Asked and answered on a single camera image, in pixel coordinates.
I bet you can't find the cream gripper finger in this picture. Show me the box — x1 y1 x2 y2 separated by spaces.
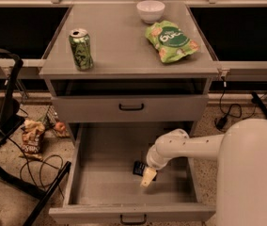
140 167 157 187

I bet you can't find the dark blue rxbar wrapper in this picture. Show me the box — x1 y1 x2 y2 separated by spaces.
133 161 148 177

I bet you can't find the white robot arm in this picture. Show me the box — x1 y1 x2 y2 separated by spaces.
141 119 267 226

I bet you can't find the open grey middle drawer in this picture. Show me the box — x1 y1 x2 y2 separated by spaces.
49 122 215 224

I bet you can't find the closed grey top drawer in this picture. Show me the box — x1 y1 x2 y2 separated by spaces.
52 95 209 122

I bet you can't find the grey drawer cabinet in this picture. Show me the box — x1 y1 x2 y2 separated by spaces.
40 1 217 140

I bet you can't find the black tripod leg right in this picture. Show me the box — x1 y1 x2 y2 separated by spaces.
250 75 267 122

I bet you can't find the green chip bag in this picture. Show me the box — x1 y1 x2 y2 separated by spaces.
145 21 199 64

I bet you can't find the brown snack bag on floor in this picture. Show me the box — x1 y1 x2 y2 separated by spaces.
21 120 45 161

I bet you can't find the green soda can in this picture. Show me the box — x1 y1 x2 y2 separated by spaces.
69 28 93 71

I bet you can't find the white ceramic bowl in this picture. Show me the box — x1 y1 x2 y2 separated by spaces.
136 0 165 24

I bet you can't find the black metal stand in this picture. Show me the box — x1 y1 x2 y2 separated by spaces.
0 48 71 226

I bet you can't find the black middle drawer handle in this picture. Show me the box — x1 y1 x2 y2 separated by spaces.
119 214 148 226

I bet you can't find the black drawer handle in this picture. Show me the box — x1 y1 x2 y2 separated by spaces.
119 214 148 226
118 103 145 111

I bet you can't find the black top drawer handle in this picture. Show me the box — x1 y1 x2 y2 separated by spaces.
118 103 145 111

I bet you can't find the black power adapter cable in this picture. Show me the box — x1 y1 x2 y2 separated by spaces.
213 75 259 134

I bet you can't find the black floor cable left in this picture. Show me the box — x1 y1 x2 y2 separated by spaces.
7 135 66 200

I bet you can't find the wire basket with apple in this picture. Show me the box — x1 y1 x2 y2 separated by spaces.
41 105 70 138

